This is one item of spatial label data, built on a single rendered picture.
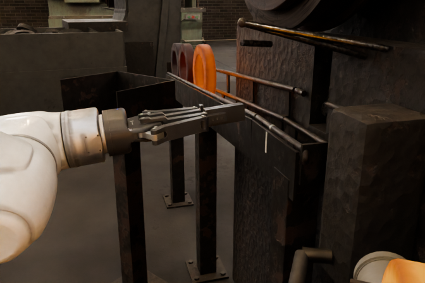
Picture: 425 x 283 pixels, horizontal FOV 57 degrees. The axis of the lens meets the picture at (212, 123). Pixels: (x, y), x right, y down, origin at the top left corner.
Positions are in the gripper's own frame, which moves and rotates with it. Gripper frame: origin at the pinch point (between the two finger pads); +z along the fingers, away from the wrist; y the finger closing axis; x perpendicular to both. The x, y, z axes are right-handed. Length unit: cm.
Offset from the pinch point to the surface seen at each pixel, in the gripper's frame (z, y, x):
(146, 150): -2, -187, -74
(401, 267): -3.9, 47.4, 4.2
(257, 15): 10.1, -8.1, 15.5
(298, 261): 1.8, 23.1, -14.3
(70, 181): -48, -148, -71
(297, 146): 8.6, 10.3, -3.9
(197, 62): 11, -65, -1
